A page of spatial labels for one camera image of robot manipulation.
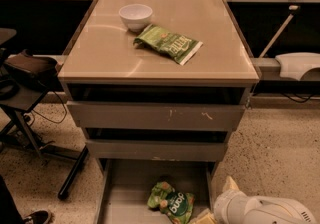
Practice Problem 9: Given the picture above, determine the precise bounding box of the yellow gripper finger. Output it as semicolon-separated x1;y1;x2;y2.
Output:
189;209;216;224
222;176;239;192

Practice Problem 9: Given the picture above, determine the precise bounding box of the green rice chip bag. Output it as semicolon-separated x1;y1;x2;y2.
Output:
147;181;195;224

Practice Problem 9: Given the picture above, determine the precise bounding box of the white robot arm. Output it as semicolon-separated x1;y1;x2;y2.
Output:
188;176;319;224

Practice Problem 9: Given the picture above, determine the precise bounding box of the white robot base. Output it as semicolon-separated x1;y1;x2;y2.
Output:
275;52;320;81

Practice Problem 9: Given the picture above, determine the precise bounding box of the grey bottom drawer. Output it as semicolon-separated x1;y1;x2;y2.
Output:
94;160;212;224

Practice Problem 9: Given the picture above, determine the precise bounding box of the grey drawer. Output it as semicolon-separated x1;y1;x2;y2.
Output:
94;160;212;224
67;101;244;131
86;139;226;162

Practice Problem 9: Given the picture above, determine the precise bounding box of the grey middle drawer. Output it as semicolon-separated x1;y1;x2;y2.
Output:
86;139;226;162

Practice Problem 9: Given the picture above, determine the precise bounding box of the grey top drawer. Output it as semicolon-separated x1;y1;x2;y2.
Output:
67;101;244;131

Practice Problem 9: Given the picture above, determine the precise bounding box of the grey drawer cabinet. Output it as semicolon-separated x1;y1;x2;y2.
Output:
57;0;260;224

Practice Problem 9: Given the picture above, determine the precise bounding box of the green kettle chip bag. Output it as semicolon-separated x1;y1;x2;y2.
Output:
133;24;203;66

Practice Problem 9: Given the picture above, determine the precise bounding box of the black shoe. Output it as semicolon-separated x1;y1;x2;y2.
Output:
23;210;52;224

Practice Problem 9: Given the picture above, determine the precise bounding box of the white stick with knob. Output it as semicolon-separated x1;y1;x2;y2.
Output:
259;5;300;58

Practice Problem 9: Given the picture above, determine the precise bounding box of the white bowl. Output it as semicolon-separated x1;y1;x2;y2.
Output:
119;4;153;32

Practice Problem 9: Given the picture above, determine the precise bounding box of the dark trouser leg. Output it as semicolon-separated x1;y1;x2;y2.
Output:
0;176;23;224

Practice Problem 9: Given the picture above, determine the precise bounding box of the black chair with stand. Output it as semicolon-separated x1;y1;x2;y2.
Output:
0;27;90;201

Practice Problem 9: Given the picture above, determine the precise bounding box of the black cable on floor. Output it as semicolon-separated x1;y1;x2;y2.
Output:
31;90;69;125

